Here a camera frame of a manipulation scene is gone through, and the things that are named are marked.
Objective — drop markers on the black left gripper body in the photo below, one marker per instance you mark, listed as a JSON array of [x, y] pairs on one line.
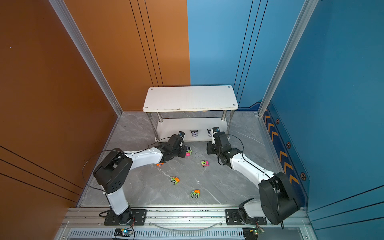
[[180, 152]]

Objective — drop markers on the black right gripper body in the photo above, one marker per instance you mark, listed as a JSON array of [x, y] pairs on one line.
[[212, 149]]

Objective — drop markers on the purple black figure toy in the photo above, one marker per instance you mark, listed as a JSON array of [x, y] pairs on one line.
[[194, 133]]

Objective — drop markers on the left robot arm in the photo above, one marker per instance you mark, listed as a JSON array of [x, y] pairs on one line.
[[112, 172]]

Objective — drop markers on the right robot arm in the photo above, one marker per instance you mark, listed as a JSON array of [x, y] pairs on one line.
[[278, 199]]

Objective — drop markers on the white two-tier shelf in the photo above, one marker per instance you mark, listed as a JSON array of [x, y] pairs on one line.
[[190, 99]]

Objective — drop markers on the orange green toy car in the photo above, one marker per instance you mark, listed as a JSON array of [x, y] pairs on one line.
[[175, 180]]

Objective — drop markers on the green orange toy truck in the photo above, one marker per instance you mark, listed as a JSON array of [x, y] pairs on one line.
[[195, 194]]

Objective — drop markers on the right circuit board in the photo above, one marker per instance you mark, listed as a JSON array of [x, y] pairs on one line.
[[252, 233]]

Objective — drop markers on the circuit board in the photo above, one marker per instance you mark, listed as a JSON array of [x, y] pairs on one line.
[[124, 234], [252, 233]]

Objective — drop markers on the left circuit board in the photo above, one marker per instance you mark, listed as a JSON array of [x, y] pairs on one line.
[[124, 234]]

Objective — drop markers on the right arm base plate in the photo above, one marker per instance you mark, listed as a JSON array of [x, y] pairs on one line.
[[237, 217]]

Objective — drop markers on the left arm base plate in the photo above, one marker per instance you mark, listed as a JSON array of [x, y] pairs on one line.
[[135, 217]]

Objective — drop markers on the right aluminium corner post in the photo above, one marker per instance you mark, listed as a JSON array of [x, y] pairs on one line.
[[291, 45]]

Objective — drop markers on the aluminium corner post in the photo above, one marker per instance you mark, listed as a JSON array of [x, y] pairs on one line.
[[291, 45], [76, 36]]

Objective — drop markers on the left aluminium corner post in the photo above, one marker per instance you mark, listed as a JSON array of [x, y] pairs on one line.
[[76, 36]]

